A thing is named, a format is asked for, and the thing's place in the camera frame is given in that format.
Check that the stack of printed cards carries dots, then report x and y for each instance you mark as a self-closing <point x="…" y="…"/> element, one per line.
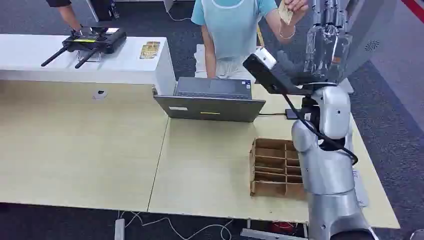
<point x="149" y="50"/>

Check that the grey laptop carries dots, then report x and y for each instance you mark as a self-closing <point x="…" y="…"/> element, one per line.
<point x="212" y="107"/>

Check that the seated person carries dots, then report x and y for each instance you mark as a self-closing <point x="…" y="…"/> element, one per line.
<point x="232" y="30"/>

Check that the white counter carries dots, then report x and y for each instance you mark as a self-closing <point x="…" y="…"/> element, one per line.
<point x="132" y="69"/>

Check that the person's left hand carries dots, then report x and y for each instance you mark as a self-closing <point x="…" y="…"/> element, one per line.
<point x="296" y="5"/>

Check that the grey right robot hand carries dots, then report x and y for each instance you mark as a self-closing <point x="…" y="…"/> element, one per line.
<point x="326" y="49"/>

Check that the black power adapter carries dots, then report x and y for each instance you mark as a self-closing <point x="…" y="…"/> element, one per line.
<point x="292" y="114"/>

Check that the tan card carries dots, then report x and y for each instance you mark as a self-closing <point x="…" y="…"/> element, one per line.
<point x="285" y="13"/>

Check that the white power strip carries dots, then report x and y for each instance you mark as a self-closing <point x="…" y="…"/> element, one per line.
<point x="119" y="229"/>

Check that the wooden card box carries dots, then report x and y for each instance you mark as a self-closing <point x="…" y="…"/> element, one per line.
<point x="275" y="169"/>

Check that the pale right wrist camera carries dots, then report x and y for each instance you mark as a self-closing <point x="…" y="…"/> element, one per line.
<point x="265" y="58"/>

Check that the white paper sheet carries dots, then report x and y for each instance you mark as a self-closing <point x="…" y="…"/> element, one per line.
<point x="361" y="188"/>

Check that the black remote controller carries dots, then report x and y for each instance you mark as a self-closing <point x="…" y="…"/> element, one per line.
<point x="96" y="39"/>

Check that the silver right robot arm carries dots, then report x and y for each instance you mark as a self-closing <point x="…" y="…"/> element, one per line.
<point x="328" y="172"/>

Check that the white desk foot bar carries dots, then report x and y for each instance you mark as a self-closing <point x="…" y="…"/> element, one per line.
<point x="268" y="234"/>

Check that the white desk grommet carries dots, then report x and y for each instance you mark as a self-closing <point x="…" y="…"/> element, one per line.
<point x="99" y="94"/>

